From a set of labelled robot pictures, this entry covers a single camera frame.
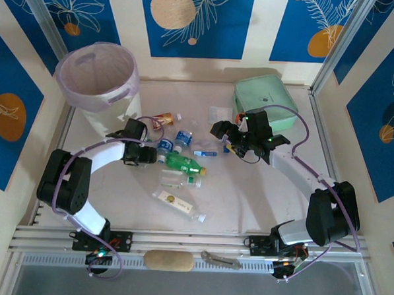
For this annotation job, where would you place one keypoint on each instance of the clear unlabelled bottle white cap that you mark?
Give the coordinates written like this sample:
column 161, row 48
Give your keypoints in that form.
column 224, row 141

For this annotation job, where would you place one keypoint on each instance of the blue label bottle white cap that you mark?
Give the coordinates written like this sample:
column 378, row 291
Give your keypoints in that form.
column 165, row 146
column 183, row 137

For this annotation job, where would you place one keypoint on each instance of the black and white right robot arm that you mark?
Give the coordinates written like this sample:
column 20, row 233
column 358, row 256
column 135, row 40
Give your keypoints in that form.
column 329, row 214

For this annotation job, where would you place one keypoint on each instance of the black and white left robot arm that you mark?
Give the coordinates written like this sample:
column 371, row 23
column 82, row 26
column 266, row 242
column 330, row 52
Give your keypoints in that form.
column 66, row 183

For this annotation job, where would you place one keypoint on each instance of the white ribbed waste bin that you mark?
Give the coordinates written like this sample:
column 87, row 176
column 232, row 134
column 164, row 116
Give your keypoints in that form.
column 99, row 116

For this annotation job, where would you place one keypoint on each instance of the purple plastic bin liner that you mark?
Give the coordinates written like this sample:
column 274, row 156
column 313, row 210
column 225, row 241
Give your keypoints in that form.
column 88, row 72

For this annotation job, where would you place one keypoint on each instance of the clear face mask packet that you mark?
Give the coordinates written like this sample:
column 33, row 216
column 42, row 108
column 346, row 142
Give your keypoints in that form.
column 220, row 114

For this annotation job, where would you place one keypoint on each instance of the orange lid jar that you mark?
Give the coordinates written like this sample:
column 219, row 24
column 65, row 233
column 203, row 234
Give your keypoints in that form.
column 241, row 116

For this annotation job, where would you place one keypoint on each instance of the clear flat bottle blue cap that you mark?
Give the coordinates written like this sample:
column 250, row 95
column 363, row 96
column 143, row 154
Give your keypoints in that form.
column 205, row 153

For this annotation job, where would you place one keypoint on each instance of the red label plastic bottle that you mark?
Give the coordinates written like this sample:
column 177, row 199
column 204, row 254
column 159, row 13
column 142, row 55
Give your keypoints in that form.
column 163, row 119

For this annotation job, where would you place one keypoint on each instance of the green plastic bottle yellow cap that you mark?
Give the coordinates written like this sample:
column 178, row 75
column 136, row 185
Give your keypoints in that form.
column 183, row 164

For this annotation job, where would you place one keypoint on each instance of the clear bottle green cap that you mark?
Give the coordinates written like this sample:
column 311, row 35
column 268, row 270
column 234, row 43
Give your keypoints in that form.
column 177, row 183

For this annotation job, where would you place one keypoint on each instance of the green plastic container lid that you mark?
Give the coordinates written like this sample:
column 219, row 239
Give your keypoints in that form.
column 269, row 92

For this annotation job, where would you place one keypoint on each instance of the clear bottle white logo label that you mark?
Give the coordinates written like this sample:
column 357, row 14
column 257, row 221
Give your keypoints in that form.
column 176, row 202

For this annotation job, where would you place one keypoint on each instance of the beige oblong pad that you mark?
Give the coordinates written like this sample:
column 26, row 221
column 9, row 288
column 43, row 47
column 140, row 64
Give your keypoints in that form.
column 168, row 261

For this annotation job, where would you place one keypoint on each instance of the aluminium table side rail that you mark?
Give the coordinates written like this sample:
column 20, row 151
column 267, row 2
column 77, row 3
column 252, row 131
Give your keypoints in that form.
column 63, row 130
column 318, row 111

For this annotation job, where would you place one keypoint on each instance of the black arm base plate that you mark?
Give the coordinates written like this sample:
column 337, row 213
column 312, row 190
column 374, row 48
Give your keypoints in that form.
column 258, row 246
column 122, row 241

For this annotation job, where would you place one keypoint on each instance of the aluminium frame rail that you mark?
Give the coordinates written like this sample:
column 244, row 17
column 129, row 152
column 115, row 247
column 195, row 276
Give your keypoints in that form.
column 185, row 242

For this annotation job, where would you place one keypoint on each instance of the blue floral wall poster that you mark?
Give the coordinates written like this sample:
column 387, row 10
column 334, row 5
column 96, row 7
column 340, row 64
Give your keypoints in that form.
column 223, row 30
column 91, row 16
column 5, row 144
column 381, row 35
column 28, row 29
column 295, row 33
column 382, row 147

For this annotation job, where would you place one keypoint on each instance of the flat metal bracket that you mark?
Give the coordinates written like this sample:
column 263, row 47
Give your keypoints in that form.
column 221, row 259

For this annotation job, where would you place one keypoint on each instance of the aluminium frame post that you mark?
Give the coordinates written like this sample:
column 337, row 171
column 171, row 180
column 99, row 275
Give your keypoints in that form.
column 350, row 30
column 44, row 14

